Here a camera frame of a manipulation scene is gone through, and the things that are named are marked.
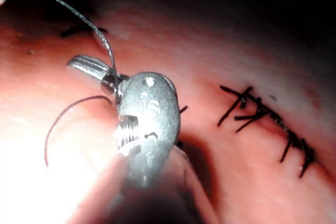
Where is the black stitching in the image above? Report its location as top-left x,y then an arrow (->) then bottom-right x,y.
59,24 -> 107,38
217,84 -> 316,179

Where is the tissue pad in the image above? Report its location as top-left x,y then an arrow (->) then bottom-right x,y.
0,0 -> 336,224

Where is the black thread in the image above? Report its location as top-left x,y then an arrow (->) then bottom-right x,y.
17,0 -> 119,168

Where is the right arm needle driver jaw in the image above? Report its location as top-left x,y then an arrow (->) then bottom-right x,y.
69,54 -> 117,79
66,60 -> 124,96

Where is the right arm needle driver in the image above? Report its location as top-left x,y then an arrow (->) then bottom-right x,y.
114,71 -> 182,162

